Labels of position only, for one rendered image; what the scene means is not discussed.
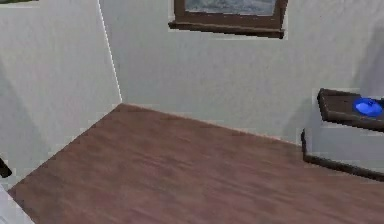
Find black door handle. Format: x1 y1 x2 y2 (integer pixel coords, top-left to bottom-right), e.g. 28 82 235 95
0 157 13 179

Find white cupboard with brown top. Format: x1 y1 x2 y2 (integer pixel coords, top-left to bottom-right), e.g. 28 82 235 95
300 87 384 183

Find blue round dish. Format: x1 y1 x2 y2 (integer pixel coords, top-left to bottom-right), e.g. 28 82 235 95
353 97 384 118

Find white door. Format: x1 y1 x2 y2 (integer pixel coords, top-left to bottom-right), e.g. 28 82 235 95
0 185 36 224

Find brown framed window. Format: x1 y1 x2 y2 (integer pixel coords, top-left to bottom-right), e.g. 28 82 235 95
167 0 290 40

